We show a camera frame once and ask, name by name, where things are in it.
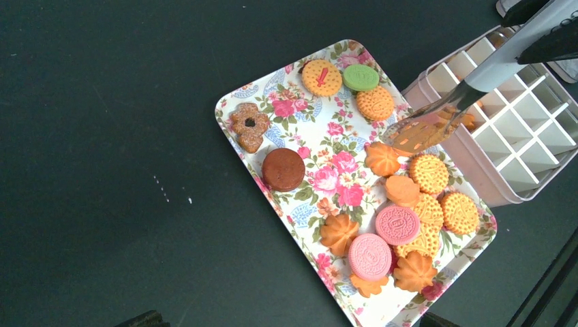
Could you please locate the green macaron cookie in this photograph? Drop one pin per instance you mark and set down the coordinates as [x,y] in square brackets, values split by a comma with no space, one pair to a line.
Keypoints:
[359,77]

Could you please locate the orange swirl cookie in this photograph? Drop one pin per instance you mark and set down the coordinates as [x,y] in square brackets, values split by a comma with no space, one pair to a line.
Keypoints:
[381,159]

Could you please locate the pink divided cookie tin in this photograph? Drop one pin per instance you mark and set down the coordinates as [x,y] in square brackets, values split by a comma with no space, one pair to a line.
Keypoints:
[524,134]

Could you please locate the brown flower cookie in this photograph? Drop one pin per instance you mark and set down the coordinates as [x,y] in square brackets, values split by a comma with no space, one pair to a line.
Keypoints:
[249,124]

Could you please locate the metal tongs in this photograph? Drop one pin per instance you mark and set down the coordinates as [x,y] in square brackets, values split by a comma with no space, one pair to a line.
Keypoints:
[434,123]

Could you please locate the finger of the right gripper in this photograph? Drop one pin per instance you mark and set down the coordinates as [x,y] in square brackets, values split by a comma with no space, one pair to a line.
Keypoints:
[521,12]
[560,44]

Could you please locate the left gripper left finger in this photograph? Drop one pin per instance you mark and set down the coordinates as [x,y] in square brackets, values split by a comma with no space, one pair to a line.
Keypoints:
[150,318]

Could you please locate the floral cookie tray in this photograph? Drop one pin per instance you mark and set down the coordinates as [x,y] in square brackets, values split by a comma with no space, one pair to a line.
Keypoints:
[330,135]

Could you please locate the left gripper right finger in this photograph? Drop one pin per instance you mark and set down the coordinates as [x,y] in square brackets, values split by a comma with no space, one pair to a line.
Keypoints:
[433,320]

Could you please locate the white pink sandwich cookie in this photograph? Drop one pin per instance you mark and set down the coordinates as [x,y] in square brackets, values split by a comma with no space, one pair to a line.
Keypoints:
[369,257]

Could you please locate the yellow cracker with red mark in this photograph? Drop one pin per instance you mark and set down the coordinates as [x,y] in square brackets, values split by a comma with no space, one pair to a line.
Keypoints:
[321,78]

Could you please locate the dark brown round cookie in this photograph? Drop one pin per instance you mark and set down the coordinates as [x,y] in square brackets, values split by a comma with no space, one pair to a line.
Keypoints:
[283,169]

